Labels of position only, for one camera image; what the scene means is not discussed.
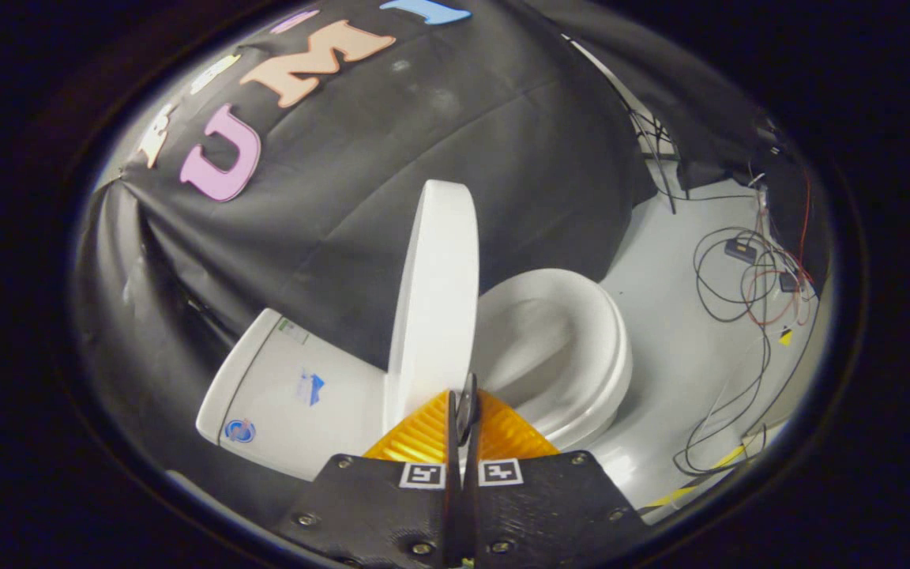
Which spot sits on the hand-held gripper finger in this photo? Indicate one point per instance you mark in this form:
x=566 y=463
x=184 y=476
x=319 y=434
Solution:
x=472 y=490
x=453 y=490

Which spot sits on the black round pull tab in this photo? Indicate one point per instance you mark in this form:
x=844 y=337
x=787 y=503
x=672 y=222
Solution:
x=467 y=407

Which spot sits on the white toilet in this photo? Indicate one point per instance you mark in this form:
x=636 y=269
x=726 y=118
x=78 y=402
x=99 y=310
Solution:
x=313 y=427

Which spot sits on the white toilet seat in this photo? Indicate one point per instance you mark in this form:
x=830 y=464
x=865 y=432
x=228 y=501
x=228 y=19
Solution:
x=605 y=356

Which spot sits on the white toilet tank lid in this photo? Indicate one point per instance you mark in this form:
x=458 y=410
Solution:
x=238 y=371

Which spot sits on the yellow floor tape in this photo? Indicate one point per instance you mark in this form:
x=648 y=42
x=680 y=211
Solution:
x=727 y=458

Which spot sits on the black power adapter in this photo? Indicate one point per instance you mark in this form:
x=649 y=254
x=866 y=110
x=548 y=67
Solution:
x=788 y=281
x=740 y=251

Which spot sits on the black backdrop cloth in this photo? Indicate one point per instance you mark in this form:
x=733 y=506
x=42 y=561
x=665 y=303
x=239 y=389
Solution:
x=423 y=118

